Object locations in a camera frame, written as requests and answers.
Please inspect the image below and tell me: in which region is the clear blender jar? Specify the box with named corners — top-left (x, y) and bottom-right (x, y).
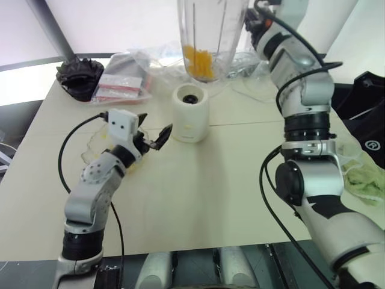
top-left (176, 0), bottom-right (250, 84)

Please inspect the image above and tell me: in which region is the white blender base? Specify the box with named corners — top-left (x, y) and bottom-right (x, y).
top-left (171, 83), bottom-right (210, 144)

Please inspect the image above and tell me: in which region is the silver rounded robot leg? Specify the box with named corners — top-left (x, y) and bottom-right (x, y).
top-left (221, 248), bottom-right (259, 289)
top-left (134, 251), bottom-right (174, 289)

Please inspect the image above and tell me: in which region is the grey window frame post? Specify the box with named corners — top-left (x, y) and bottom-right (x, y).
top-left (25, 0), bottom-right (76, 61)

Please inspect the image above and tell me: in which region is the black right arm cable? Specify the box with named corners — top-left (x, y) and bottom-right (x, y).
top-left (254, 0), bottom-right (344, 289)

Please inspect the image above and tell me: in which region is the black jacket with logo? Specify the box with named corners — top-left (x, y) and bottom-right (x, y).
top-left (333, 70), bottom-right (385, 169)

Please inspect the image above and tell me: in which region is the pale green towel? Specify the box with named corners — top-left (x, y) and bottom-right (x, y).
top-left (339, 144), bottom-right (385, 207)

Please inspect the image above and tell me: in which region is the pile of orange segments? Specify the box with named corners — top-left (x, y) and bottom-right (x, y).
top-left (182, 44), bottom-right (218, 82)

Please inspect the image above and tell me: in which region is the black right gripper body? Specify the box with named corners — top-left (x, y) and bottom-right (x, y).
top-left (245, 7), bottom-right (273, 46)

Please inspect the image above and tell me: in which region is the grey pouch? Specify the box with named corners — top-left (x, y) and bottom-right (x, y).
top-left (105, 53), bottom-right (151, 91)

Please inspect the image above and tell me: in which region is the clear glass bowl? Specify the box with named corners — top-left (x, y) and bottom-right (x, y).
top-left (81, 126), bottom-right (151, 175)

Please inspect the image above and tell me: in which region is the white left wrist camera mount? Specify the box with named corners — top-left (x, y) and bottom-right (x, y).
top-left (106, 110), bottom-right (142, 160)

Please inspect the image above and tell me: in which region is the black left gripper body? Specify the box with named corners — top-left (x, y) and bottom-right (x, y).
top-left (134, 129), bottom-right (159, 154)

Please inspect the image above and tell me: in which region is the crumpled black bag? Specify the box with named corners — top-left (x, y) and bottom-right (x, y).
top-left (56, 58), bottom-right (105, 102)

